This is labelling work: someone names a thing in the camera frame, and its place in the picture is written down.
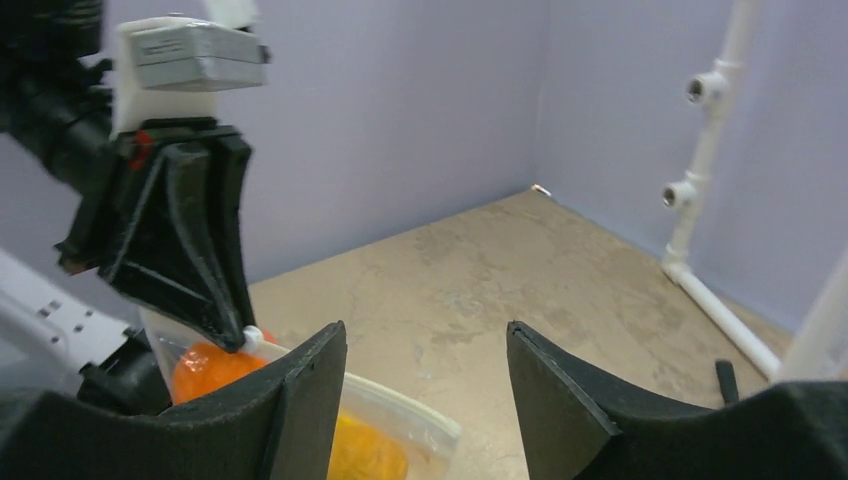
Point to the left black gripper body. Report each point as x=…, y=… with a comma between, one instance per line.
x=95, y=166

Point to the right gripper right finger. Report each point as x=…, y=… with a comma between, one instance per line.
x=578, y=421

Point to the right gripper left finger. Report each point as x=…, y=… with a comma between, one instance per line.
x=275, y=423

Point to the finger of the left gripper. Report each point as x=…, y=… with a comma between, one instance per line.
x=229, y=160
x=161, y=254

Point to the orange fruit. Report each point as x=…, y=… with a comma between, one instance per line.
x=205, y=368

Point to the clear zip top bag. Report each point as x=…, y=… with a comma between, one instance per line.
x=428, y=438

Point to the yellow lemon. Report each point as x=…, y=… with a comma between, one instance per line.
x=362, y=452

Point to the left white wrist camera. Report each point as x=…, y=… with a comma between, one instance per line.
x=173, y=66

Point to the white pipe frame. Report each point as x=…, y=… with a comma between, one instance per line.
x=760, y=244

